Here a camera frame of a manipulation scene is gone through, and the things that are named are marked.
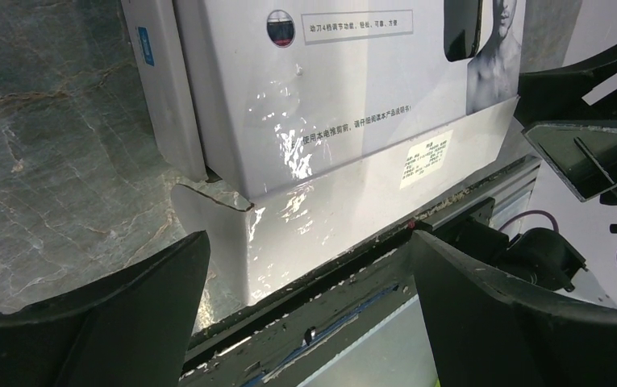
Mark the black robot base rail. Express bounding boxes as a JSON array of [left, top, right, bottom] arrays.
[[179, 156, 540, 386]]

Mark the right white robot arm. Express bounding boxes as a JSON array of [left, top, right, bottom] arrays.
[[450, 44, 617, 293]]

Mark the white clipper kit box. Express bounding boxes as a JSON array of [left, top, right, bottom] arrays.
[[122, 1, 526, 306]]

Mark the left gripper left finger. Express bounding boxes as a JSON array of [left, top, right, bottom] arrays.
[[0, 231, 211, 386]]

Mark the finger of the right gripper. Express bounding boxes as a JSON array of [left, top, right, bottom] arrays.
[[523, 120, 617, 202], [515, 44, 617, 127]]

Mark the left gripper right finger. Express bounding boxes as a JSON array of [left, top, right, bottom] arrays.
[[409, 231, 617, 386]]

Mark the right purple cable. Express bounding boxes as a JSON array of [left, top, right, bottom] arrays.
[[498, 210, 561, 235]]

